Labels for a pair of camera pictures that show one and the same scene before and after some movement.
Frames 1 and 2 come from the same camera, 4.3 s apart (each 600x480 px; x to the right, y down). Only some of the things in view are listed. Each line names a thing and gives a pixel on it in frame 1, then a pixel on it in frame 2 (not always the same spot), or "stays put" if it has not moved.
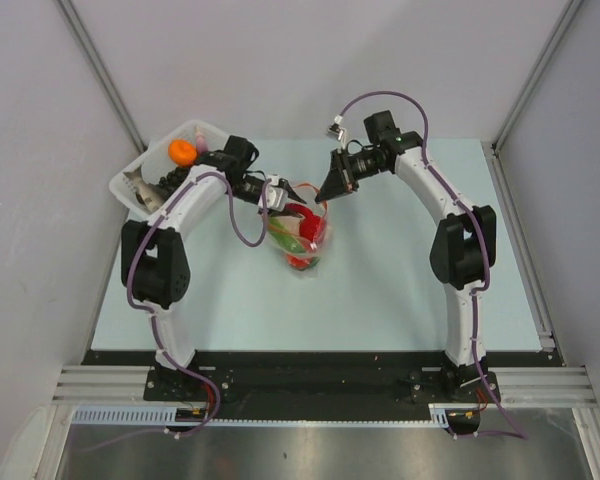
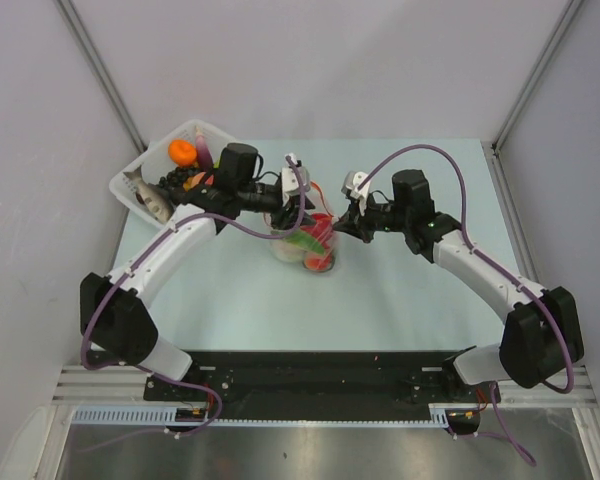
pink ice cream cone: x=201 y=141 stays put
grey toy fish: x=150 y=196 stays put
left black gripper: x=285 y=187 -> x=285 y=220
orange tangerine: x=181 y=152 stays put
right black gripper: x=341 y=180 -> x=353 y=223
